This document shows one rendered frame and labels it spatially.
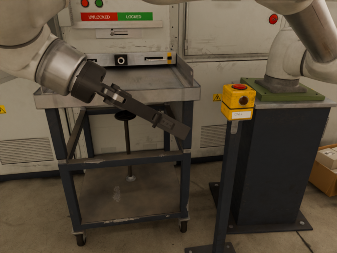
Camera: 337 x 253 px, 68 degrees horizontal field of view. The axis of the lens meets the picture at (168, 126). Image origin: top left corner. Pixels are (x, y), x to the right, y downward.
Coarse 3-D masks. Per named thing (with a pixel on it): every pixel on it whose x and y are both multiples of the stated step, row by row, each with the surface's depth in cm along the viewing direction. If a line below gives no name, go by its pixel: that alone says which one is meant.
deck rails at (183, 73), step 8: (176, 56) 125; (168, 64) 131; (176, 64) 127; (184, 64) 108; (176, 72) 116; (184, 72) 109; (192, 72) 95; (184, 80) 104; (192, 80) 96; (48, 88) 94
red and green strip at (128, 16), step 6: (126, 12) 113; (132, 12) 113; (138, 12) 113; (144, 12) 114; (150, 12) 114; (84, 18) 111; (90, 18) 111; (96, 18) 112; (102, 18) 112; (108, 18) 113; (114, 18) 113; (120, 18) 113; (126, 18) 114; (132, 18) 114; (138, 18) 115; (144, 18) 115; (150, 18) 115
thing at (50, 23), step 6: (48, 24) 135; (54, 24) 140; (54, 30) 140; (60, 30) 141; (60, 36) 141; (0, 72) 106; (6, 72) 109; (0, 78) 106; (6, 78) 105; (12, 78) 109
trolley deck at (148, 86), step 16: (160, 64) 133; (112, 80) 105; (128, 80) 105; (144, 80) 105; (160, 80) 105; (176, 80) 105; (48, 96) 90; (64, 96) 91; (96, 96) 93; (144, 96) 96; (160, 96) 97; (176, 96) 98; (192, 96) 99
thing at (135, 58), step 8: (88, 56) 117; (96, 56) 118; (104, 56) 118; (112, 56) 119; (128, 56) 120; (136, 56) 121; (144, 56) 121; (152, 56) 122; (160, 56) 123; (168, 56) 123; (104, 64) 120; (112, 64) 121; (128, 64) 122; (136, 64) 123; (144, 64) 123; (152, 64) 124
